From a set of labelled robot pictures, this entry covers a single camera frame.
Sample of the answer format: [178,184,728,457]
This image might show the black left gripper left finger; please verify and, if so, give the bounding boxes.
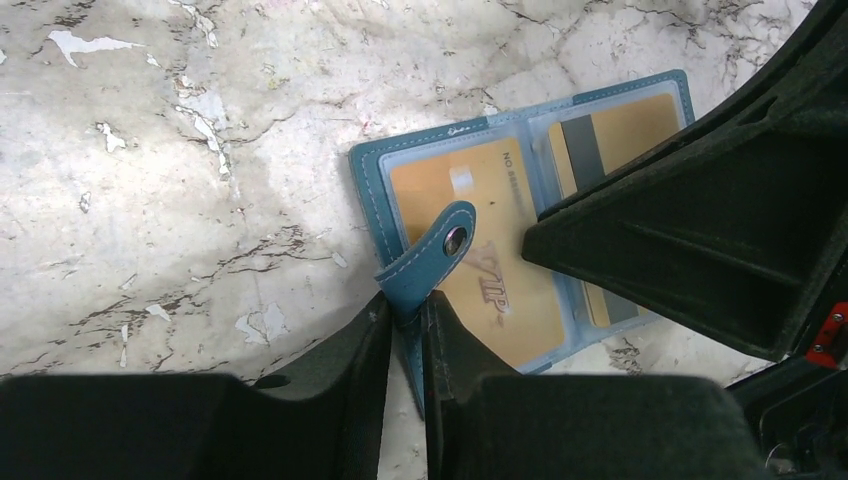
[1,294,392,479]

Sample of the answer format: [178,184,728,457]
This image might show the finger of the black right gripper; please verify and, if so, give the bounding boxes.
[522,1,847,361]

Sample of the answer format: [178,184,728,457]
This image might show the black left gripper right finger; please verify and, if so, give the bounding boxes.
[421,291,768,479]

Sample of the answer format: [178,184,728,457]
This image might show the gold card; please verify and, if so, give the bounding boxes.
[531,93,681,332]
[388,137,566,368]

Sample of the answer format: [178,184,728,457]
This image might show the blue leather card holder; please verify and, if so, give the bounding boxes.
[349,69,695,400]

